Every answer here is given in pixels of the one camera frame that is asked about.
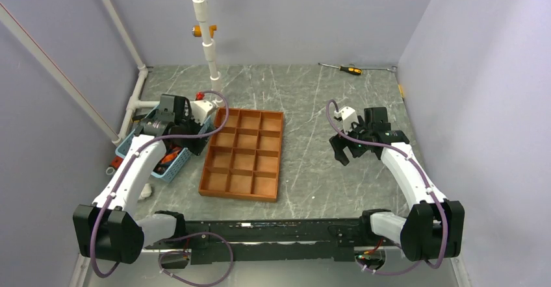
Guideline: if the white corner pipe frame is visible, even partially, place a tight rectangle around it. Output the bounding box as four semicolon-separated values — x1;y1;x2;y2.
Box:
99;0;158;145

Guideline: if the white diagonal wall pipe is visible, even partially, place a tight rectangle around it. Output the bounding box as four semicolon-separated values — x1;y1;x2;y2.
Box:
1;3;120;144

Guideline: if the purple cable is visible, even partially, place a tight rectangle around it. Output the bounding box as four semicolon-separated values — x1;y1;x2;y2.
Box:
89;90;235;287
325;99;450;277

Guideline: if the green white pipe fitting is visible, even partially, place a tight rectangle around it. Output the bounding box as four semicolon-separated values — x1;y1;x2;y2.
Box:
138;183;153;201

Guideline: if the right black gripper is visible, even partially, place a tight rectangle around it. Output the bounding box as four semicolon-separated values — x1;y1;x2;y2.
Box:
329;116;372;166

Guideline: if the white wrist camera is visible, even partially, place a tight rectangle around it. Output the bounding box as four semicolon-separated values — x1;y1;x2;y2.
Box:
190;99;218;125
334;106;360;134

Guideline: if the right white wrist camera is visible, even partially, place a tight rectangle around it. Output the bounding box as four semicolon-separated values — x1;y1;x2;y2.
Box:
334;106;360;134

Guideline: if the blue plastic basket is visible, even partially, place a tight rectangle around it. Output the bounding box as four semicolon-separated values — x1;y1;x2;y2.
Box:
115;106;214;183

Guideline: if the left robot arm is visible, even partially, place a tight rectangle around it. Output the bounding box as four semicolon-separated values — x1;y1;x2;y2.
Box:
73;94;216;264

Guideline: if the white pvc pipe stand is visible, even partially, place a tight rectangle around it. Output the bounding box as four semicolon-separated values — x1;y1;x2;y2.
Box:
192;0;223;93

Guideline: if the orange black screwdriver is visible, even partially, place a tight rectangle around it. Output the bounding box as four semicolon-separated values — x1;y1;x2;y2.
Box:
318;63;363;76

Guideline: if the brown compartment tray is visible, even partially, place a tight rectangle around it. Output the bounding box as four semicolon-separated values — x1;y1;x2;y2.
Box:
198;108;284;203

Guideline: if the silver wrench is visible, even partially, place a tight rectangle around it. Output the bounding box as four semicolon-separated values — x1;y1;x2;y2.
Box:
361;66;398;73

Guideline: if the orange pipe clamp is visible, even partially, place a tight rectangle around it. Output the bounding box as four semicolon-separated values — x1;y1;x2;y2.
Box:
192;25;218;38

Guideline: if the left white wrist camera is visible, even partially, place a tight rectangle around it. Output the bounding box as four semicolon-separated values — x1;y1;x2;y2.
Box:
190;99;218;125

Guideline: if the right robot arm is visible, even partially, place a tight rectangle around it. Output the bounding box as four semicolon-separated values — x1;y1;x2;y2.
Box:
326;106;465;267

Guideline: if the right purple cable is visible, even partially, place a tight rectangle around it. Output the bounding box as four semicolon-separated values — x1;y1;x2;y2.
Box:
325;99;450;277

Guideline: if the orange navy striped tie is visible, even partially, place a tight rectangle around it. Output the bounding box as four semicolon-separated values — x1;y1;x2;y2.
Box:
155;145;183;174

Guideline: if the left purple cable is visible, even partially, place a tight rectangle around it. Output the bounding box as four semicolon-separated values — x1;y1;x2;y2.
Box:
89;90;235;287

